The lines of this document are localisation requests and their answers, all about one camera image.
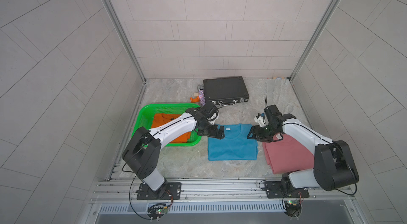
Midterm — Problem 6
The orange t-shirt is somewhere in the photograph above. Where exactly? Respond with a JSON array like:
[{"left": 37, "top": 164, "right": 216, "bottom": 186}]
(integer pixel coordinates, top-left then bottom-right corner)
[{"left": 151, "top": 113, "right": 191, "bottom": 144}]

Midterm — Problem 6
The green plastic basket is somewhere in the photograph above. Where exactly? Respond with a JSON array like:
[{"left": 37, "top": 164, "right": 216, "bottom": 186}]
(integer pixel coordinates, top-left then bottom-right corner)
[{"left": 133, "top": 103, "right": 201, "bottom": 147}]

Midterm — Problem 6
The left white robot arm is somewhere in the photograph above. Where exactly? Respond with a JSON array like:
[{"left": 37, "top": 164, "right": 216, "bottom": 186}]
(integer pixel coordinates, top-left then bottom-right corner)
[{"left": 122, "top": 103, "right": 225, "bottom": 198}]

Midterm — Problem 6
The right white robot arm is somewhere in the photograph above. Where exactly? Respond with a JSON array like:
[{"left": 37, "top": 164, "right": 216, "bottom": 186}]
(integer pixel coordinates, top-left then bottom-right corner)
[{"left": 247, "top": 105, "right": 359, "bottom": 194}]

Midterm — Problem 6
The pink folded t-shirt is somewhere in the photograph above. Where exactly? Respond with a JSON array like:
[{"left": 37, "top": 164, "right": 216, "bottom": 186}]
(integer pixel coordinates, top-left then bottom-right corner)
[{"left": 262, "top": 135, "right": 314, "bottom": 174}]

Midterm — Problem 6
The blue folded t-shirt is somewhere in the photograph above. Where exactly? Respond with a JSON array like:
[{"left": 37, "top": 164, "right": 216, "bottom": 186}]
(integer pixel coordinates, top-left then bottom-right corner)
[{"left": 208, "top": 123, "right": 258, "bottom": 161}]

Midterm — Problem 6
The small orange object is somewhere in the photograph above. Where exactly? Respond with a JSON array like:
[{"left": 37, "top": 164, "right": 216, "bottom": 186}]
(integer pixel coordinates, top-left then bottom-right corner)
[{"left": 190, "top": 96, "right": 200, "bottom": 103}]

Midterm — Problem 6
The purple patterned bottle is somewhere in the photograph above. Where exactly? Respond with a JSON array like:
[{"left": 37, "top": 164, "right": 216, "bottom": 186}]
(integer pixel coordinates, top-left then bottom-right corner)
[{"left": 197, "top": 84, "right": 206, "bottom": 106}]

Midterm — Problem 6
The black hard case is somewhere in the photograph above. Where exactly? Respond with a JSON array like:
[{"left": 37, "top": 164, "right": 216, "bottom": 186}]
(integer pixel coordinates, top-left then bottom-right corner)
[{"left": 203, "top": 76, "right": 250, "bottom": 106}]

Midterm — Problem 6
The right green circuit board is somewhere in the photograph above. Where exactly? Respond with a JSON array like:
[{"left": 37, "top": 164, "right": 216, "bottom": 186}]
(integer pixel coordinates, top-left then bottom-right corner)
[{"left": 283, "top": 200, "right": 302, "bottom": 218}]

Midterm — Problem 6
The green circuit board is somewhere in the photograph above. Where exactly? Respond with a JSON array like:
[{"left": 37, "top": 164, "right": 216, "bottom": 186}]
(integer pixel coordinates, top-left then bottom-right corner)
[
  {"left": 147, "top": 203, "right": 170, "bottom": 221},
  {"left": 283, "top": 200, "right": 302, "bottom": 218}
]

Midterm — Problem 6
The left green circuit board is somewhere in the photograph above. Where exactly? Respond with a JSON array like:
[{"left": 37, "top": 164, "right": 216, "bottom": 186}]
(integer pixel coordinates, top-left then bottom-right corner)
[{"left": 147, "top": 203, "right": 170, "bottom": 221}]

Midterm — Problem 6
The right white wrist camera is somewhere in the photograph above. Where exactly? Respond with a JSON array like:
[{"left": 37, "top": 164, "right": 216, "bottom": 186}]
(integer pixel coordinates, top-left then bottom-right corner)
[{"left": 254, "top": 113, "right": 268, "bottom": 127}]

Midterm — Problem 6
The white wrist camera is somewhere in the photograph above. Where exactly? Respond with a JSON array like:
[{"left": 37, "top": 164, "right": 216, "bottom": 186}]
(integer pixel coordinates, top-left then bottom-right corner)
[
  {"left": 254, "top": 113, "right": 268, "bottom": 127},
  {"left": 209, "top": 110, "right": 219, "bottom": 121}
]

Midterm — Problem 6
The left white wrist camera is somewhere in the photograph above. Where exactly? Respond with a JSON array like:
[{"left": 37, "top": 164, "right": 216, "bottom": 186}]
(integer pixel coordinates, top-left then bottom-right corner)
[{"left": 209, "top": 110, "right": 219, "bottom": 121}]

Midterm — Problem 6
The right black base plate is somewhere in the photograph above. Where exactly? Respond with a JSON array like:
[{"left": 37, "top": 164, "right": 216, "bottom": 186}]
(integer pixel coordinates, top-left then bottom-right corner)
[{"left": 259, "top": 181, "right": 309, "bottom": 199}]

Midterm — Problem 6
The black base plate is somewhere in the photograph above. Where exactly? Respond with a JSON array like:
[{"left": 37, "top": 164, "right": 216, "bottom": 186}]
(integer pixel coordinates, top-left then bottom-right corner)
[
  {"left": 259, "top": 181, "right": 309, "bottom": 199},
  {"left": 136, "top": 182, "right": 182, "bottom": 200}
]

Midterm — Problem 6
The aluminium mounting rail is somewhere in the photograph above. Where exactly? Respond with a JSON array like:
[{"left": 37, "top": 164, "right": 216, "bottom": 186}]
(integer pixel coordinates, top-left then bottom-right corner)
[{"left": 88, "top": 177, "right": 355, "bottom": 204}]

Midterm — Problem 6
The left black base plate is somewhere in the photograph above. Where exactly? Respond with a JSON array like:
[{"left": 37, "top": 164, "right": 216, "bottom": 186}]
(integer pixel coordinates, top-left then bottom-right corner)
[{"left": 136, "top": 182, "right": 182, "bottom": 200}]

